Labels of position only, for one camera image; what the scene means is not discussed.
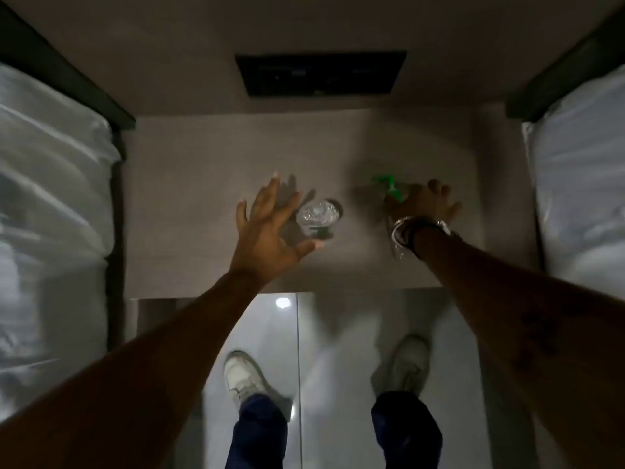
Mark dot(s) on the person's right hand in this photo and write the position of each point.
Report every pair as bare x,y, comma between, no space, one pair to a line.
422,202

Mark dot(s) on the person's left hand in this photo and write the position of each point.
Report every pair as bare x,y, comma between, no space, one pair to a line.
261,244

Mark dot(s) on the person's left thumb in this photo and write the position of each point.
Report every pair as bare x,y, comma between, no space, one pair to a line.
308,248

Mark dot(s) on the person's right fingers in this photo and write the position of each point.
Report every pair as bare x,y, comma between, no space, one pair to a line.
439,190

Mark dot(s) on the person's left little finger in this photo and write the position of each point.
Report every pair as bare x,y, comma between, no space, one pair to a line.
241,215

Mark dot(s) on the clear spray bottle green trigger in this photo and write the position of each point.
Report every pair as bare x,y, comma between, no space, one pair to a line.
390,186

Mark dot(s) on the person's left forearm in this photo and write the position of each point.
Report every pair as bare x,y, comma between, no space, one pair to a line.
146,371

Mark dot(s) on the person's right forearm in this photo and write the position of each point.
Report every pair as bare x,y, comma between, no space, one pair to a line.
527,327

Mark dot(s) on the clear drinking glass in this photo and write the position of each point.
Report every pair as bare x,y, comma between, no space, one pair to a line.
316,217

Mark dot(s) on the grey bedside table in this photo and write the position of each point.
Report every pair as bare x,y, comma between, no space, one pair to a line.
195,214

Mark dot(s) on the person's left white shoe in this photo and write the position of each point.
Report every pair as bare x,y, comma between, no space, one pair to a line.
246,376

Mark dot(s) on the person's white shoe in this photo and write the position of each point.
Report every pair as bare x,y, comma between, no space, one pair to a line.
407,363
246,376

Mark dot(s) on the person's right white shoe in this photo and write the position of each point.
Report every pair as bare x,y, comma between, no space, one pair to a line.
407,363

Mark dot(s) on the dark headboard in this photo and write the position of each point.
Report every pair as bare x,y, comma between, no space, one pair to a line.
58,73
571,78

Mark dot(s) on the blue jeans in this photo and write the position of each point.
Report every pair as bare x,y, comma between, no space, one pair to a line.
405,429

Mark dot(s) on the black wall switch panel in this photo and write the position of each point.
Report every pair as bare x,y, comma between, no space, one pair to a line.
320,74

